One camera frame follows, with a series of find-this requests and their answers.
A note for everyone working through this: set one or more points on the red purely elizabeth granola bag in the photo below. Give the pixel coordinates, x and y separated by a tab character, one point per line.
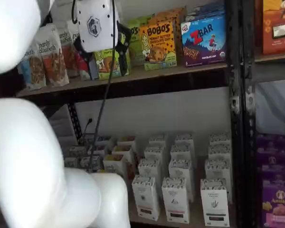
72	35

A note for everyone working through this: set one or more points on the purple Annie's snack box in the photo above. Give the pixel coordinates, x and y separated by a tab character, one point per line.
270	141
272	155
275	173
278	204

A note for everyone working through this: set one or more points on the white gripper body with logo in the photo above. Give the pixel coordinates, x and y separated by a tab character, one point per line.
97	23

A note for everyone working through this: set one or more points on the white tea box dark strip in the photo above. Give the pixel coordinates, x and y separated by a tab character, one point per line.
219	139
213	206
218	171
219	152

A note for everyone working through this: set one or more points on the blue Zbar box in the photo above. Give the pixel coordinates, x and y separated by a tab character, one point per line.
204	13
211	6
204	42

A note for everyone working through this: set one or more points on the white wall outlet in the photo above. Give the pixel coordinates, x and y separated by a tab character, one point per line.
91	116

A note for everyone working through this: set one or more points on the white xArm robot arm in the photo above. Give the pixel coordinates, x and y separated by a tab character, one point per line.
26	154

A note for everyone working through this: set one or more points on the orange purely elizabeth granola bag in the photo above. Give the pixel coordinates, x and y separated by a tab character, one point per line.
53	61
67	59

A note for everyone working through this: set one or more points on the green apple cinnamon oatmeal box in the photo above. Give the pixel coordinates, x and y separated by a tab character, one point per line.
77	152
71	162

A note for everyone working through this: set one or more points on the blue purely elizabeth granola bag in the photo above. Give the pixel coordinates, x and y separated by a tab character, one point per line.
34	71

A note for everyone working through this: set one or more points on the green Bobo's apple pie box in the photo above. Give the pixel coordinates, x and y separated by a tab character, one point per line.
107	66
135	52
142	20

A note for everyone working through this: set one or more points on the blue flax oatmeal box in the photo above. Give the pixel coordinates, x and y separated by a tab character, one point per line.
104	140
85	162
101	150

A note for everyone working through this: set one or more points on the white tea box yellow strip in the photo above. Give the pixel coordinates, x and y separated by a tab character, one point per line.
159	139
155	152
149	171
146	204

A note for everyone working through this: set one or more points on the white tea box pink strip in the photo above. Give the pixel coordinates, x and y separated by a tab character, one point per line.
175	204
181	171
184	139
183	152

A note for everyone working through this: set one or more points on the black metal shelf rack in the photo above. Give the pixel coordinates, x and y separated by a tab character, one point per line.
249	142
180	82

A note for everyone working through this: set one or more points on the orange snack box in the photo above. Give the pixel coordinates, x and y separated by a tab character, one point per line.
270	35

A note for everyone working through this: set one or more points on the purely elizabeth yellow oatmeal box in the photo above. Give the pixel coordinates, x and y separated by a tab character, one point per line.
127	140
114	166
123	152

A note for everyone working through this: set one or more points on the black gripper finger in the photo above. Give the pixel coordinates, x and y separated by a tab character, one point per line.
124	38
82	51

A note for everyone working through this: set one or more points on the yellow Bobo's peanut butter box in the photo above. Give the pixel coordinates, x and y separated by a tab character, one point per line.
164	18
156	47
173	12

